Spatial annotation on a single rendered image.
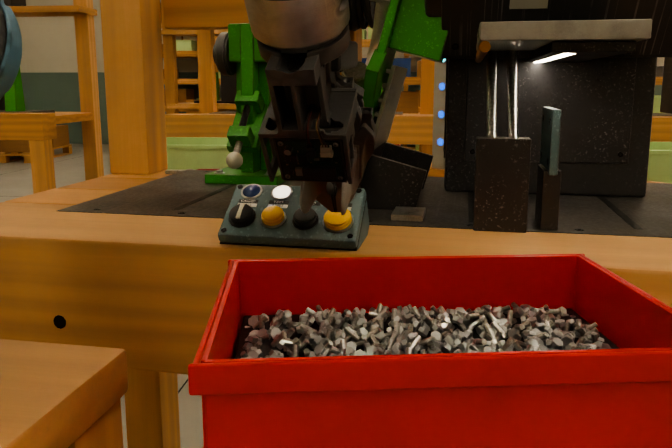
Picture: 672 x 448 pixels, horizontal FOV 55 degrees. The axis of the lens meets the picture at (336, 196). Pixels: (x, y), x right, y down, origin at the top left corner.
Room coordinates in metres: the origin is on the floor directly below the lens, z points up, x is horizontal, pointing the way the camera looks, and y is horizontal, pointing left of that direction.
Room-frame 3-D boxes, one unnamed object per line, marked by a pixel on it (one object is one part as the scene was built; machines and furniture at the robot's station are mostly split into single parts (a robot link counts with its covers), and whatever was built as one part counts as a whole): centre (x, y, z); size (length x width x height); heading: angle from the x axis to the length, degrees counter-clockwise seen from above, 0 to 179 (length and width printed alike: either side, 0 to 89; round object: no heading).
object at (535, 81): (1.06, -0.33, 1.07); 0.30 x 0.18 x 0.34; 79
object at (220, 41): (1.15, 0.20, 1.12); 0.07 x 0.03 x 0.08; 169
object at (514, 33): (0.83, -0.26, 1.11); 0.39 x 0.16 x 0.03; 169
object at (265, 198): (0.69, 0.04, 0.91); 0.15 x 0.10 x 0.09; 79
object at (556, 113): (0.77, -0.26, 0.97); 0.10 x 0.02 x 0.14; 169
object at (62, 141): (9.20, 4.48, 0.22); 1.20 x 0.81 x 0.44; 177
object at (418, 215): (0.81, -0.09, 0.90); 0.06 x 0.04 x 0.01; 168
